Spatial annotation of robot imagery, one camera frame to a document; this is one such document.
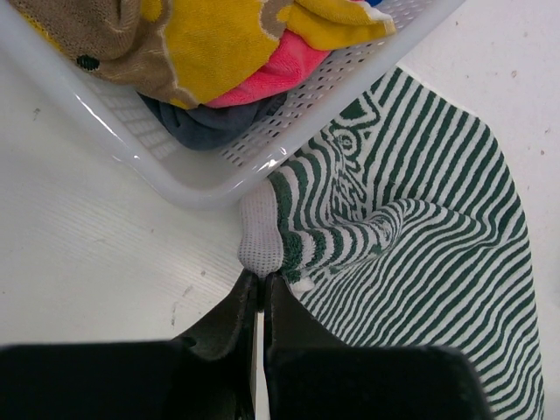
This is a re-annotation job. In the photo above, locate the blue towel in basket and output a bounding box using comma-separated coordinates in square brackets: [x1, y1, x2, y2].
[364, 0, 386, 7]

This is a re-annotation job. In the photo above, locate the yellow brown towel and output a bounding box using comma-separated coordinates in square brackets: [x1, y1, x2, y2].
[13, 1, 396, 109]

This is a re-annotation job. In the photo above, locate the dark grey towel in basket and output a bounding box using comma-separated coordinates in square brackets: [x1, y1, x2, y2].
[138, 93, 288, 151]

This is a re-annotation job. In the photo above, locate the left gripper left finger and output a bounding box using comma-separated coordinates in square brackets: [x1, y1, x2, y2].
[174, 270, 259, 419]

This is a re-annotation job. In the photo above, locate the pink towel in basket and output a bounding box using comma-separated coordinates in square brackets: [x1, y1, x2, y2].
[206, 31, 330, 109]

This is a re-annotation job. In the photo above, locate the white perforated plastic basket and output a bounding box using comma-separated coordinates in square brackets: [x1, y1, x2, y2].
[1, 1, 459, 208]

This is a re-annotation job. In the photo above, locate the green white striped towel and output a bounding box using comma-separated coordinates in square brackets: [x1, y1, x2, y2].
[237, 65, 546, 420]

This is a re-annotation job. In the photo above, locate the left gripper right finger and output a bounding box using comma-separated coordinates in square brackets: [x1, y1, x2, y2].
[263, 274, 345, 419]

